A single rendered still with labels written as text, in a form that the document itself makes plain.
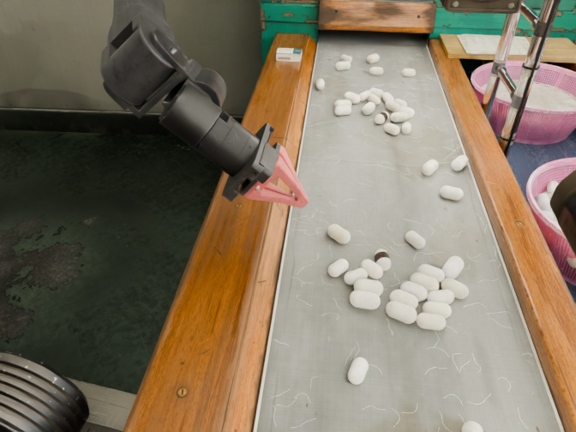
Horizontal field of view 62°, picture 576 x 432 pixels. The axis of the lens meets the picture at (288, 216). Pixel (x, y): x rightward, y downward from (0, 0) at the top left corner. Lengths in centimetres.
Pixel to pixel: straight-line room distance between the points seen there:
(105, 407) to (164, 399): 37
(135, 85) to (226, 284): 25
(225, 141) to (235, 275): 17
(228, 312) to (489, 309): 32
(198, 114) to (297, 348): 28
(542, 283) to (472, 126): 40
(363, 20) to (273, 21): 25
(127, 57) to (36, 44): 204
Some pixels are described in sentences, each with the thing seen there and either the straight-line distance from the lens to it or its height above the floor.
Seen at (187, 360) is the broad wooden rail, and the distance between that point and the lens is 53.
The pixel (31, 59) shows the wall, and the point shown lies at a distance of 263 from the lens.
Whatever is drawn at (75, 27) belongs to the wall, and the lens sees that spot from 246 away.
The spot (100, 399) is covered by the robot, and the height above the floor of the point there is 47.
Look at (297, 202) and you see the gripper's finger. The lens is 60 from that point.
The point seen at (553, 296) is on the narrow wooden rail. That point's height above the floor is 76.
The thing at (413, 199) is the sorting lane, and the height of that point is 74.
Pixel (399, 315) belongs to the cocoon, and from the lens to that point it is 58.
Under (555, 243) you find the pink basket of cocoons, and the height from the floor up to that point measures 74.
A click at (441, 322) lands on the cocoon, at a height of 76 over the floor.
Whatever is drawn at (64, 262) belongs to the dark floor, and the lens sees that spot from 188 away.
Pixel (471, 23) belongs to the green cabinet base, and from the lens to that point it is 144.
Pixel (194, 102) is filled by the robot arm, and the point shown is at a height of 96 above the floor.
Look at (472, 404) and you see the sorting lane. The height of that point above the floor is 74.
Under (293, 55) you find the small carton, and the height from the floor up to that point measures 78.
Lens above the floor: 119
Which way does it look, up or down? 39 degrees down
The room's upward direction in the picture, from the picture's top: straight up
